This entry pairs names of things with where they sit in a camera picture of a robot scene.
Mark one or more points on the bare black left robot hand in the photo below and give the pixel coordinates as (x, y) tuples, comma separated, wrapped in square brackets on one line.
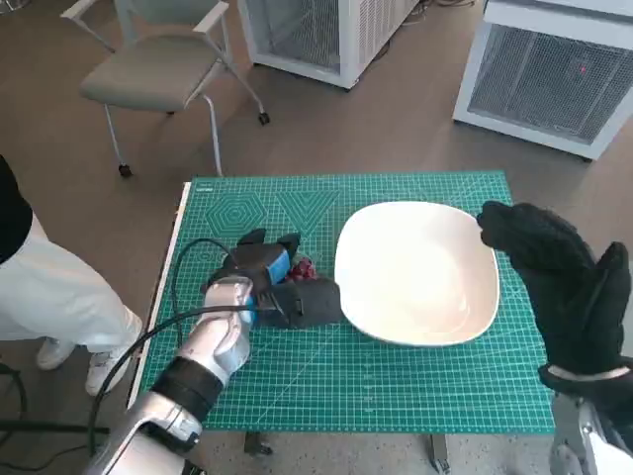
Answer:
[(252, 262)]

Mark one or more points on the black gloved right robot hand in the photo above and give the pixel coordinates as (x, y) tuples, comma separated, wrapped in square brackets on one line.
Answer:
[(559, 267)]

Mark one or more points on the red toy grape bunch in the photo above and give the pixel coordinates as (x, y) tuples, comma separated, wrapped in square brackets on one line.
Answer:
[(302, 269)]

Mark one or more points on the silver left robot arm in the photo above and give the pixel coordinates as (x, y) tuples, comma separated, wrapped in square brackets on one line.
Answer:
[(212, 346)]

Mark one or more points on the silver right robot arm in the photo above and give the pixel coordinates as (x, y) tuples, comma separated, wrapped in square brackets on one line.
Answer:
[(573, 430)]

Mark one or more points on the white square plate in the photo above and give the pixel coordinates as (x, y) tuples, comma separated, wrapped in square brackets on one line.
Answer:
[(415, 277)]

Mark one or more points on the green cutting mat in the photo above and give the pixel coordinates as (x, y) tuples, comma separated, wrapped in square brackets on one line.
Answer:
[(346, 386)]

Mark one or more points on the white mesh cabinet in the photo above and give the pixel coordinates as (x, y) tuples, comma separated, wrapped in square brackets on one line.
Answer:
[(544, 84), (356, 39)]

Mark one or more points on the grey chair with casters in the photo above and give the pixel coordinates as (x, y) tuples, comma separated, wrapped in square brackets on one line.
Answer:
[(143, 71)]

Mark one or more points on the black floor stand bar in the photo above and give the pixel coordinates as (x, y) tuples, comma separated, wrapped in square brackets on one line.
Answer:
[(49, 425)]

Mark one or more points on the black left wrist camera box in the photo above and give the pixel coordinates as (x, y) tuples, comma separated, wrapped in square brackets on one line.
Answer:
[(311, 304)]

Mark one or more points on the metal table leg bracket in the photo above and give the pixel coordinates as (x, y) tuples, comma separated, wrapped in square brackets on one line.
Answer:
[(439, 455), (257, 443)]

